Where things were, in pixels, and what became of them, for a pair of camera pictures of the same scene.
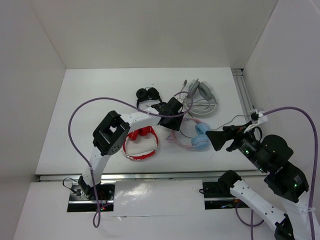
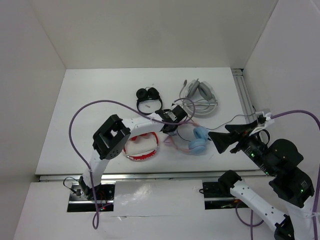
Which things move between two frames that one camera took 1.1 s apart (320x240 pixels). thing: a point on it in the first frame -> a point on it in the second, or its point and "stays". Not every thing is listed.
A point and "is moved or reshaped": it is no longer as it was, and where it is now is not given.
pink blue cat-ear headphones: x=200 y=141 is moved or reshaped
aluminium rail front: x=196 y=176 stays
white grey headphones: x=198 y=97 stays
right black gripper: x=216 y=137 stays
